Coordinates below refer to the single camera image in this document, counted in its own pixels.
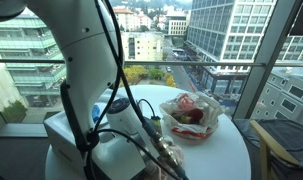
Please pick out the white red plastic bag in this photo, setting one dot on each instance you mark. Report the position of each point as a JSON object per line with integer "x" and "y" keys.
{"x": 185, "y": 102}

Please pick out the red fruit in bag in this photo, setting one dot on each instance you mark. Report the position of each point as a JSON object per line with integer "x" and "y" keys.
{"x": 189, "y": 117}

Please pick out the wooden chair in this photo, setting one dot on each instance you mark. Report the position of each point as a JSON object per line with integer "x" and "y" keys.
{"x": 280, "y": 149}

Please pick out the blue sponge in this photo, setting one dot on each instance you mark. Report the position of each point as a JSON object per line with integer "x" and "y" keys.
{"x": 95, "y": 113}

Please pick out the white plastic box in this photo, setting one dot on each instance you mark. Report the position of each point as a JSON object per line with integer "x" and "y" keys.
{"x": 121, "y": 152}

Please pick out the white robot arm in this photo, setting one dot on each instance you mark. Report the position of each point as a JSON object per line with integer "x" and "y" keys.
{"x": 89, "y": 40}

